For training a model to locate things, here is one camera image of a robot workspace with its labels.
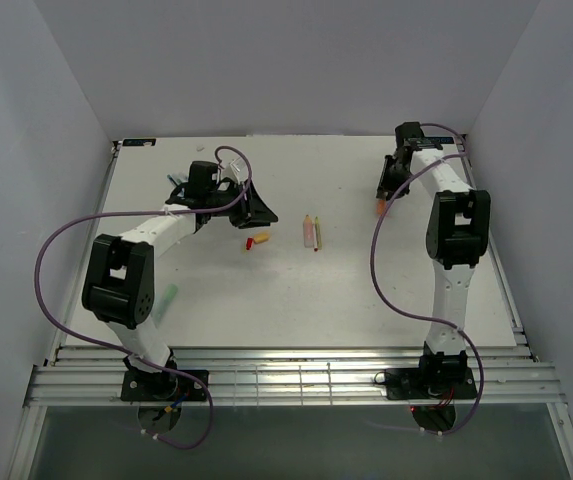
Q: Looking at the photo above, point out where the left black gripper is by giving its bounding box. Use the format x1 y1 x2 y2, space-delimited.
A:
207 179 278 230

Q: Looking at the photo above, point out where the yellow-orange pen cap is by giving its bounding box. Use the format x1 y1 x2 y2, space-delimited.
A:
253 232 271 244

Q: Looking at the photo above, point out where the pink pencil-shaped pen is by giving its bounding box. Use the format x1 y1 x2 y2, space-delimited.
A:
303 215 315 248

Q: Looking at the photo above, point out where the thin yellow pen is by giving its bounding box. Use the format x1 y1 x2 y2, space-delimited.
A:
313 216 322 250

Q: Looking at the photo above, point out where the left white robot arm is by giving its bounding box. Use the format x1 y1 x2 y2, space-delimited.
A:
81 179 278 400

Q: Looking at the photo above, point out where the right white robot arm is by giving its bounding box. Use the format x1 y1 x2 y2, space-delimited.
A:
369 143 491 399

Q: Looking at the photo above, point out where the green highlighter pen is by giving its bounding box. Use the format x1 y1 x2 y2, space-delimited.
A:
154 284 178 320

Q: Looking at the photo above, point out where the right blue corner label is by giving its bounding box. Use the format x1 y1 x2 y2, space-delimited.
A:
427 136 455 145

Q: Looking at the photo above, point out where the blue corner label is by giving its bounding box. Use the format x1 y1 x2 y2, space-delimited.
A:
427 136 455 145
121 138 157 147

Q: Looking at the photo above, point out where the blue pens cluster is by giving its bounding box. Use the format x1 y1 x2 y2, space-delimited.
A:
167 174 187 186

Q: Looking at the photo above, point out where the left blue corner label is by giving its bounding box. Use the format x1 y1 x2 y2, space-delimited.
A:
121 138 157 147

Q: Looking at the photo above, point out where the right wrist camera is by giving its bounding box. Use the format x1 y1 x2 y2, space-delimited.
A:
394 121 426 147

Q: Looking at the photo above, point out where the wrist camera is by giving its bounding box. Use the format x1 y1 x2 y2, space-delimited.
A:
186 161 220 197
394 121 426 147

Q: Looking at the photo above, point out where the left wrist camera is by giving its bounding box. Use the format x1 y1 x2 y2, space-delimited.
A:
186 161 220 197

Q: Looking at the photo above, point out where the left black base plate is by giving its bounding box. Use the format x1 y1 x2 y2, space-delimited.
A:
120 370 206 403

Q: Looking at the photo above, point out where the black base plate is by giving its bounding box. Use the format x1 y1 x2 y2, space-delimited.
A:
373 368 478 401
120 370 206 403

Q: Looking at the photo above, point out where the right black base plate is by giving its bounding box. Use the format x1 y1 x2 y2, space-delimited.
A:
373 368 478 401

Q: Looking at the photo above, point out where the aluminium rail frame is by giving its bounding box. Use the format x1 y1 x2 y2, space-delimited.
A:
25 135 573 479

